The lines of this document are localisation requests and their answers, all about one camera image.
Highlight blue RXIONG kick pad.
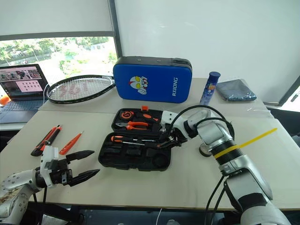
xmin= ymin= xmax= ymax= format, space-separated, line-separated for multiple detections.
xmin=112 ymin=56 xmax=194 ymax=105

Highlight yellow zip tie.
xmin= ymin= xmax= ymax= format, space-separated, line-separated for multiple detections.
xmin=214 ymin=127 xmax=278 ymax=159

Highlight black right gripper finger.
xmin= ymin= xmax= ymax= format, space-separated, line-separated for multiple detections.
xmin=156 ymin=140 xmax=182 ymax=149
xmin=163 ymin=134 xmax=181 ymax=144

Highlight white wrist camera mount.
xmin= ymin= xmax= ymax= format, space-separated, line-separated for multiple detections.
xmin=160 ymin=110 xmax=186 ymax=132
xmin=39 ymin=144 xmax=60 ymax=188

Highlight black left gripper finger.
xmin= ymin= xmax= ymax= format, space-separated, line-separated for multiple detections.
xmin=65 ymin=150 xmax=95 ymax=165
xmin=69 ymin=169 xmax=101 ymax=188

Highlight black plastic tool case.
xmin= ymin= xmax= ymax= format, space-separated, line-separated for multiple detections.
xmin=97 ymin=108 xmax=173 ymax=173

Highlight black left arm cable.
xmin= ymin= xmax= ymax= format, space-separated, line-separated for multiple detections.
xmin=32 ymin=185 xmax=48 ymax=205

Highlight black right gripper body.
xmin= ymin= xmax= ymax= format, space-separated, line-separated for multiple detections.
xmin=161 ymin=127 xmax=188 ymax=148

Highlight clear plastic film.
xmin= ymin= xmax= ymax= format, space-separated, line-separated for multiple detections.
xmin=246 ymin=105 xmax=275 ymax=118

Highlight dark window frame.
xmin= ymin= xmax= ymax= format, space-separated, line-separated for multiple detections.
xmin=0 ymin=0 xmax=124 ymax=62

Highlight black orange tool in lid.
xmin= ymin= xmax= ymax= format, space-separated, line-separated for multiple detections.
xmin=135 ymin=112 xmax=160 ymax=123

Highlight black tennis racket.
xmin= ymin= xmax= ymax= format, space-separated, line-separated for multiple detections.
xmin=45 ymin=74 xmax=117 ymax=105

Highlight white laptop cable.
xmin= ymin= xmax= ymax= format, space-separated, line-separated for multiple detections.
xmin=43 ymin=82 xmax=51 ymax=104

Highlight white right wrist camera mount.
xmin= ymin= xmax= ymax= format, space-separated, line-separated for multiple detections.
xmin=160 ymin=110 xmax=186 ymax=132

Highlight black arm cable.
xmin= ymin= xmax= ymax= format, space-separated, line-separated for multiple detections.
xmin=167 ymin=105 xmax=235 ymax=225
xmin=32 ymin=185 xmax=48 ymax=205

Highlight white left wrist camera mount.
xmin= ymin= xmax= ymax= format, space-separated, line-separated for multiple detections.
xmin=39 ymin=144 xmax=60 ymax=188

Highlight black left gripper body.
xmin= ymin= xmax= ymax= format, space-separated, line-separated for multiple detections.
xmin=48 ymin=158 xmax=74 ymax=186

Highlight dark laptop computer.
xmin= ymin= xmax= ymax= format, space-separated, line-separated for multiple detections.
xmin=0 ymin=63 xmax=50 ymax=124

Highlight white roller blind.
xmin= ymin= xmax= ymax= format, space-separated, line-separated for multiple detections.
xmin=0 ymin=0 xmax=113 ymax=36

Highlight orange black utility knife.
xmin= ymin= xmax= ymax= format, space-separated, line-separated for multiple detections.
xmin=30 ymin=124 xmax=62 ymax=158

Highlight black orange tape measure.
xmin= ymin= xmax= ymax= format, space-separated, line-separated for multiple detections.
xmin=120 ymin=110 xmax=135 ymax=120

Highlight orange voltage tester pen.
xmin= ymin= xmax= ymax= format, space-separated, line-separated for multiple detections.
xmin=59 ymin=131 xmax=84 ymax=156

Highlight folded blue cloth in bag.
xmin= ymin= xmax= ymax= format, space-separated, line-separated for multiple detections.
xmin=215 ymin=79 xmax=257 ymax=102

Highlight blue printed bottle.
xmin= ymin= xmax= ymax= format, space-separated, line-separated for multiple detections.
xmin=199 ymin=71 xmax=222 ymax=105

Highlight orange handled pliers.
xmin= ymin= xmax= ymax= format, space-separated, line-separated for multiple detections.
xmin=115 ymin=120 xmax=149 ymax=131

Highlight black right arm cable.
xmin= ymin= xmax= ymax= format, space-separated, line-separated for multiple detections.
xmin=167 ymin=105 xmax=235 ymax=225

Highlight round dark tape roll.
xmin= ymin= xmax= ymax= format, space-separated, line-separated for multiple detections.
xmin=198 ymin=144 xmax=213 ymax=158

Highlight white cable under table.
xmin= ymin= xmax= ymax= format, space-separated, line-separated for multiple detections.
xmin=156 ymin=207 xmax=164 ymax=225

